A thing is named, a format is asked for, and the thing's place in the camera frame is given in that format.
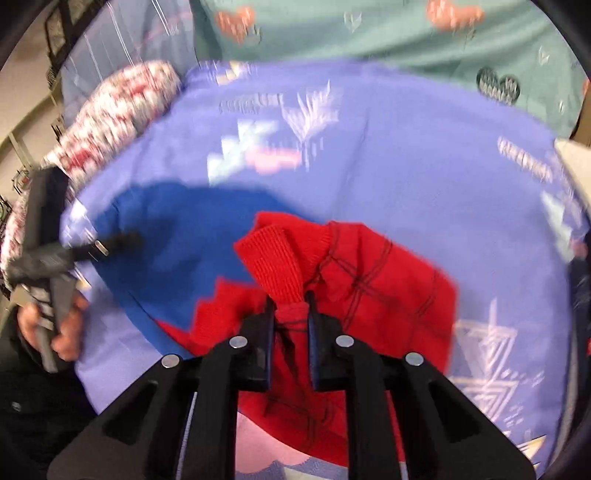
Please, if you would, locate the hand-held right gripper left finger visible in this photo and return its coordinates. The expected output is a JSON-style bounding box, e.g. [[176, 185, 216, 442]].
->
[[46, 295, 278, 480]]

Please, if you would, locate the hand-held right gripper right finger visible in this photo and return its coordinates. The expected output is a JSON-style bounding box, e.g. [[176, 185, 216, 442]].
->
[[307, 292, 542, 480]]

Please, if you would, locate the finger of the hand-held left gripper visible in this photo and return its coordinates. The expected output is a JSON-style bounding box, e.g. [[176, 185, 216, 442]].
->
[[69, 231, 145, 263]]

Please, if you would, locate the red and blue sweater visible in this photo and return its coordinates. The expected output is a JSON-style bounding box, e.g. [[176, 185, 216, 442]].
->
[[90, 181, 461, 468]]

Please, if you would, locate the person's left forearm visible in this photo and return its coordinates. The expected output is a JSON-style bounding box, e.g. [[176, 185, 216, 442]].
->
[[0, 330, 100, 480]]

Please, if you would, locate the person's left hand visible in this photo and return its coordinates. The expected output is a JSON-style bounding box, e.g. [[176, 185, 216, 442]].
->
[[17, 294, 89, 363]]

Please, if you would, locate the red floral pillow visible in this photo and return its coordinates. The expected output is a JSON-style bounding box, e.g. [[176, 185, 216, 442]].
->
[[0, 60, 182, 298]]

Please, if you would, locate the grey-blue striped pillow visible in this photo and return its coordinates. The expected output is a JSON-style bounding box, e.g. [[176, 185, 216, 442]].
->
[[60, 0, 200, 121]]

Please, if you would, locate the purple printed blanket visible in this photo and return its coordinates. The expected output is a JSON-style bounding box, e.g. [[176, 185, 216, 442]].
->
[[60, 60, 591, 480]]

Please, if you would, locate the green heart print quilt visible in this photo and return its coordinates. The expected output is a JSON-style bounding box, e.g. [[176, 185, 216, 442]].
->
[[191, 0, 591, 139]]

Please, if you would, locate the white quilted pillow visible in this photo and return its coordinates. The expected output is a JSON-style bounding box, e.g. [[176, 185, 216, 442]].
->
[[554, 137, 591, 206]]

